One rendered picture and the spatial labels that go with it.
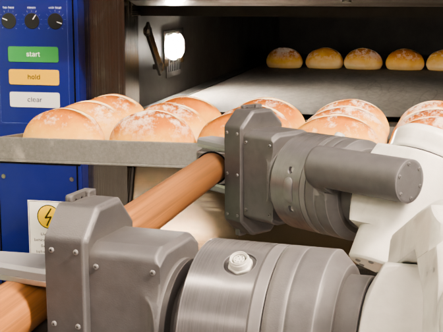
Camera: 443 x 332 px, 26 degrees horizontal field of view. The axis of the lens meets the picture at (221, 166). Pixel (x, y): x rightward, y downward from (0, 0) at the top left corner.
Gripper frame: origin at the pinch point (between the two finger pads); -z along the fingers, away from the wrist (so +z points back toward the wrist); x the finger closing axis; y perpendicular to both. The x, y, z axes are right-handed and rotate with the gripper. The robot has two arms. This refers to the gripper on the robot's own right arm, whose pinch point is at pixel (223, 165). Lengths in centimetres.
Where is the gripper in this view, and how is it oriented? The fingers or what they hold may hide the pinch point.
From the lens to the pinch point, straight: 95.4
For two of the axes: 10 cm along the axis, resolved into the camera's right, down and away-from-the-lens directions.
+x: 0.1, 9.8, 1.7
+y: 7.5, -1.2, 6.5
